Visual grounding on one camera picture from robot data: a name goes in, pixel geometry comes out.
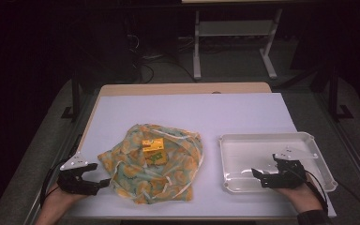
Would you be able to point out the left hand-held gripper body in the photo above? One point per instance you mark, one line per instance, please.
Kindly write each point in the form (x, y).
(75, 184)

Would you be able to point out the yellow small box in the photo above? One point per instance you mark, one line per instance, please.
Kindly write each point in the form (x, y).
(153, 144)

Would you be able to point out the person's right hand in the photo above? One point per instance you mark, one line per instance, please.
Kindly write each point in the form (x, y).
(300, 197)

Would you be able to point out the white table mat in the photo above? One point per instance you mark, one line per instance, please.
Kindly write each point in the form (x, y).
(193, 115)

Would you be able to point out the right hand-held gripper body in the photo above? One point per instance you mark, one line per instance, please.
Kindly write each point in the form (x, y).
(286, 176)

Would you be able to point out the white metal stand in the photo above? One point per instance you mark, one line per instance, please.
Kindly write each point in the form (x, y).
(237, 28)

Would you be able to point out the white plastic tray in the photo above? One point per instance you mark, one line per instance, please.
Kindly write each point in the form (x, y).
(247, 150)

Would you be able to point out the black metal frame post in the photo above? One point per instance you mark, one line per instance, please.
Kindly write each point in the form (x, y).
(336, 97)
(73, 100)

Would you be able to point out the person's left hand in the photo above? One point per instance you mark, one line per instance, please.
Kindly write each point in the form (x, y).
(61, 195)

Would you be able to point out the green orange patterned mesh bag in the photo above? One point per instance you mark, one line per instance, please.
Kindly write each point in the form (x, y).
(137, 181)

